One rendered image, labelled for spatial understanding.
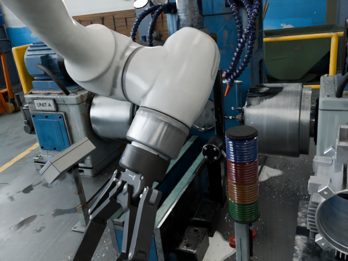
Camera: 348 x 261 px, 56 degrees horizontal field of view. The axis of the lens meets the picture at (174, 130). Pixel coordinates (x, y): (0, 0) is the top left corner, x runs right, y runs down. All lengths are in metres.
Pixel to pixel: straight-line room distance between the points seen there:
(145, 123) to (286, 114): 0.64
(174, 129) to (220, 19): 0.94
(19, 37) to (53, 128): 6.65
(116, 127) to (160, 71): 0.79
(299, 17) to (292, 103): 5.27
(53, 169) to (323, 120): 0.78
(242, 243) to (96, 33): 0.50
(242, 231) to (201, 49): 0.39
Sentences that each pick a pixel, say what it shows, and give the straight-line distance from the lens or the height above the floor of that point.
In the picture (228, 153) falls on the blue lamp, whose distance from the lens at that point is 0.63.
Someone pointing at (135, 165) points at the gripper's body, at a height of 1.24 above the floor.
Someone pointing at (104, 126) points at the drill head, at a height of 1.03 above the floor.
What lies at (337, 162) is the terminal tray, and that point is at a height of 1.11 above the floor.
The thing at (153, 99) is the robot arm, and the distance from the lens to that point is 0.50.
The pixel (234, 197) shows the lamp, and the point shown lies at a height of 1.09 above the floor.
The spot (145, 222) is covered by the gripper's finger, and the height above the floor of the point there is 1.19.
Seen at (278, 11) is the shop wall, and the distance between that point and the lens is 6.27.
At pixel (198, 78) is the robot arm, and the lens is 0.50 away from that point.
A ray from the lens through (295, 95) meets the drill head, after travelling 1.08.
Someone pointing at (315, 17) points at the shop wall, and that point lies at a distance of 6.34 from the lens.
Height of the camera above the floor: 1.45
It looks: 21 degrees down
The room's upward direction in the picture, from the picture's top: 7 degrees counter-clockwise
